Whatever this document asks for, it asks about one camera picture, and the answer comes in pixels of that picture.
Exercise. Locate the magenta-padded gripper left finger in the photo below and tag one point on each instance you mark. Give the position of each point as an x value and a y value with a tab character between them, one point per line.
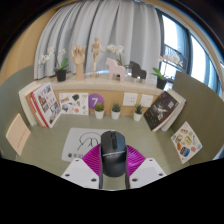
76	171

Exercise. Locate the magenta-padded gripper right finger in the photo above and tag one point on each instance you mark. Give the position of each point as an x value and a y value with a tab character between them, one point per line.
150	171

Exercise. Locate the black computer mouse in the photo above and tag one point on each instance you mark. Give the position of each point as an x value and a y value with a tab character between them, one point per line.
113	153

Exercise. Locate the white printed mouse pad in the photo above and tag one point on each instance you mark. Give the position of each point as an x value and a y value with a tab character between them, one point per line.
75	143

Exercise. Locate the colourful food sticker card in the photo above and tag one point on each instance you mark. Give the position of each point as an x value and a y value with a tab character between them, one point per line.
186	141

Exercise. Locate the small succulent in white pot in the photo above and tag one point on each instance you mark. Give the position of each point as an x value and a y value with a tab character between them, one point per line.
115	115
138	116
99	114

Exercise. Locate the black cover book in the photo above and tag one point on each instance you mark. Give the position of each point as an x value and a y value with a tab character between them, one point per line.
160	111

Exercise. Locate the white illustrated sticker sheet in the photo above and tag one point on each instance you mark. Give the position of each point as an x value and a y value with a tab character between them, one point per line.
73	104

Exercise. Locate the beige card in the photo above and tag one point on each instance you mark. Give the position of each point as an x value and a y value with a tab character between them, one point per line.
18	135

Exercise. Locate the photo magazine with red spine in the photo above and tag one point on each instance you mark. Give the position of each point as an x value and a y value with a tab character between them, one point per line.
46	105

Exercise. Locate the white books stack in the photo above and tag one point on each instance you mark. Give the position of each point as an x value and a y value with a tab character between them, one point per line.
180	105

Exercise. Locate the purple round number sign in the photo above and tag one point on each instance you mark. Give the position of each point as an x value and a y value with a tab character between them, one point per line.
96	99

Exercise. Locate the olive green divider panel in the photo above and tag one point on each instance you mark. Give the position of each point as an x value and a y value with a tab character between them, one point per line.
203	103

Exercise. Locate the wooden shelf ledge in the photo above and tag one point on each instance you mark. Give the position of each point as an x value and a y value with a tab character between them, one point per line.
110	86

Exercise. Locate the black horse figurine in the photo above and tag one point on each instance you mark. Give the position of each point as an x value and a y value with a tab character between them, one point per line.
137	70

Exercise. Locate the pink horse figurine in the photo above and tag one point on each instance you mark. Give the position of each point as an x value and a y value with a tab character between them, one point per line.
115	68

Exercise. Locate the wooden hand model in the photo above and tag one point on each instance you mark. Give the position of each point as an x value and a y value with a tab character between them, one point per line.
79	60

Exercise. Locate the wooden mannequin figure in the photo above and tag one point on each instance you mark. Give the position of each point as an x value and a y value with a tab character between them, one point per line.
96	50

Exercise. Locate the window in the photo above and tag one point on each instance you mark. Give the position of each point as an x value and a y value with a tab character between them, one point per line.
196	56

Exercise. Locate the grey curtain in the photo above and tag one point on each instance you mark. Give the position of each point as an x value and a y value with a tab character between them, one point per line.
113	23

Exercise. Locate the white wall socket plate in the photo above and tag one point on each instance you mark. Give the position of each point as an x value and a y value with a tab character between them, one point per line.
146	100
130	99

